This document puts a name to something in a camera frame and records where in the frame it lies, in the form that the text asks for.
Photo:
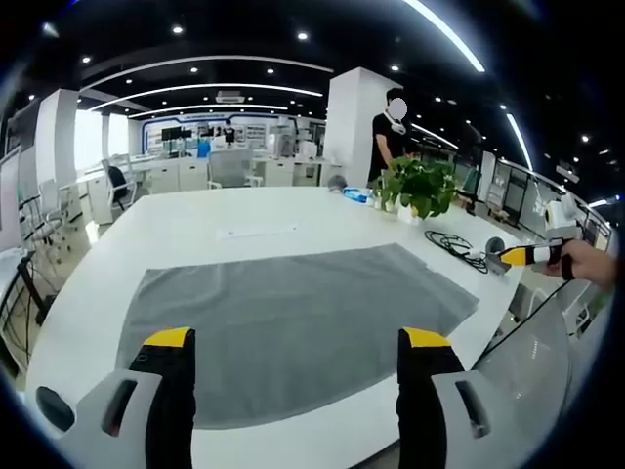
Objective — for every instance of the green potted plant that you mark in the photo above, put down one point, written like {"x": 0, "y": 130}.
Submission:
{"x": 420, "y": 185}

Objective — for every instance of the black-backed office chair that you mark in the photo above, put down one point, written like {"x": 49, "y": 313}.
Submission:
{"x": 117, "y": 181}

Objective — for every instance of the grey towel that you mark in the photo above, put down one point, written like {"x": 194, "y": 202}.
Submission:
{"x": 293, "y": 312}

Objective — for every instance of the grey mesh office chair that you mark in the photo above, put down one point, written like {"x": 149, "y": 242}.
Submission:
{"x": 229, "y": 168}

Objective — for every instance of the white table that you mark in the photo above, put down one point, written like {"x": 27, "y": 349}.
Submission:
{"x": 234, "y": 210}

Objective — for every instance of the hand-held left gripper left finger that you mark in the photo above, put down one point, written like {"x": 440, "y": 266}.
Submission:
{"x": 168, "y": 391}

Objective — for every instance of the black metal stand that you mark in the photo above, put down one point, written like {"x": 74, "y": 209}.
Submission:
{"x": 24, "y": 293}

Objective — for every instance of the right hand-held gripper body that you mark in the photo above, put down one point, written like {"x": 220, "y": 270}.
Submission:
{"x": 556, "y": 215}

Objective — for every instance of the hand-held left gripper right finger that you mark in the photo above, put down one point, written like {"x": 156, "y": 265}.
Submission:
{"x": 420, "y": 391}

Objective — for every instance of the white neck-worn device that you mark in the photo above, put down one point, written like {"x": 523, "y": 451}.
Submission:
{"x": 396, "y": 126}

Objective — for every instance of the blue packet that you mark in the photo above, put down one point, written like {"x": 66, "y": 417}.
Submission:
{"x": 356, "y": 194}

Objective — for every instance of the small grey round object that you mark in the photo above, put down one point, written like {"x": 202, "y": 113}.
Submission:
{"x": 496, "y": 243}

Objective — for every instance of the person's right hand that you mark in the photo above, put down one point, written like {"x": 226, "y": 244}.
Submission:
{"x": 586, "y": 266}

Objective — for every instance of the white office chair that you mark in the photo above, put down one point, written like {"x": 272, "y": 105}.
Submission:
{"x": 51, "y": 205}

